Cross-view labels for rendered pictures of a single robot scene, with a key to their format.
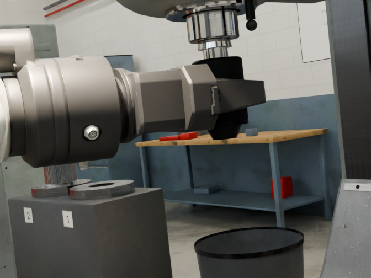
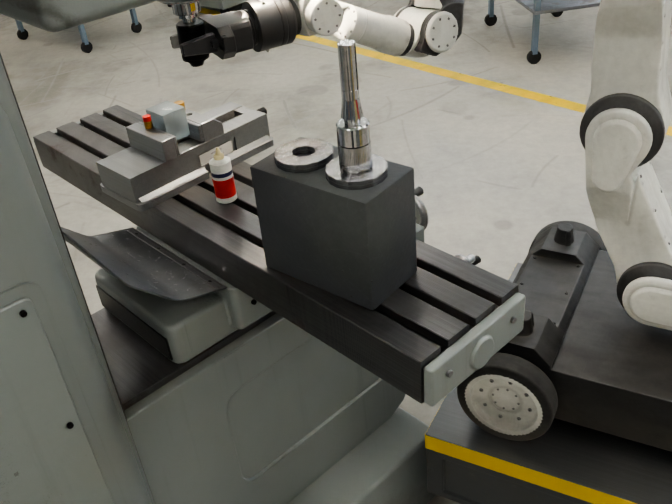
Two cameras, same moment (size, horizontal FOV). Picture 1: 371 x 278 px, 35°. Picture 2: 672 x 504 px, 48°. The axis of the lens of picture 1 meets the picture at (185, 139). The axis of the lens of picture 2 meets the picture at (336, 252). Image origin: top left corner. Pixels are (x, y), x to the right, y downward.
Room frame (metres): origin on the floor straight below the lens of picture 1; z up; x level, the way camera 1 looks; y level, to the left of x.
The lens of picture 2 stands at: (1.84, 0.10, 1.63)
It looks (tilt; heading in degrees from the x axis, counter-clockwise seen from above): 34 degrees down; 177
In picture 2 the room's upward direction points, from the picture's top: 6 degrees counter-clockwise
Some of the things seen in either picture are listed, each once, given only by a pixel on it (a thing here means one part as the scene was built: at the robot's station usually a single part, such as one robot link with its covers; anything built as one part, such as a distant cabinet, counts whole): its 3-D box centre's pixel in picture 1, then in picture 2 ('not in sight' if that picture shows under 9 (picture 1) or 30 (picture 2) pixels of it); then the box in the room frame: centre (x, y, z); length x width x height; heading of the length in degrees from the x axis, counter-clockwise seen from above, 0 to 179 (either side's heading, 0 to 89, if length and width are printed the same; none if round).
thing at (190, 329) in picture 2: not in sight; (234, 253); (0.55, -0.04, 0.79); 0.50 x 0.35 x 0.12; 128
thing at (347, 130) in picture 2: not in sight; (352, 125); (0.89, 0.19, 1.19); 0.05 x 0.05 x 0.01
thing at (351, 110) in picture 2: not in sight; (349, 83); (0.89, 0.19, 1.25); 0.03 x 0.03 x 0.11
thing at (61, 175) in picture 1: (59, 164); (354, 147); (0.89, 0.19, 1.16); 0.05 x 0.05 x 0.06
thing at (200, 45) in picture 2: not in sight; (200, 46); (0.58, -0.02, 1.23); 0.06 x 0.02 x 0.03; 113
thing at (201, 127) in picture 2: not in sight; (192, 122); (0.40, -0.08, 1.02); 0.12 x 0.06 x 0.04; 40
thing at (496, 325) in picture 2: not in sight; (227, 211); (0.55, -0.03, 0.89); 1.24 x 0.23 x 0.08; 38
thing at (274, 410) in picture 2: not in sight; (267, 375); (0.54, -0.02, 0.43); 0.80 x 0.30 x 0.60; 128
